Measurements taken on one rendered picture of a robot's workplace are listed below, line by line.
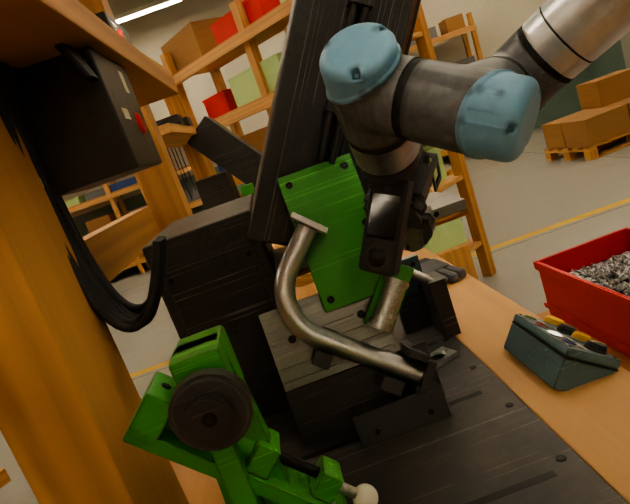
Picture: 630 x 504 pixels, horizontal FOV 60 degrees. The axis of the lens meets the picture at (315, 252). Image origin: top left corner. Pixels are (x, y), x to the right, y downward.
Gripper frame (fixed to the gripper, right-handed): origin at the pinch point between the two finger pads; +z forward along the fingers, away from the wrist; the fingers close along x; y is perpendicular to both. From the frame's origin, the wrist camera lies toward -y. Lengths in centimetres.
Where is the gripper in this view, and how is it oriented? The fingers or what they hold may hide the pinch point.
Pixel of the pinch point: (409, 249)
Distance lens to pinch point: 78.3
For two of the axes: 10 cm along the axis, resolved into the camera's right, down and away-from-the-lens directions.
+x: -8.7, -2.1, 4.4
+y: 3.8, -8.6, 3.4
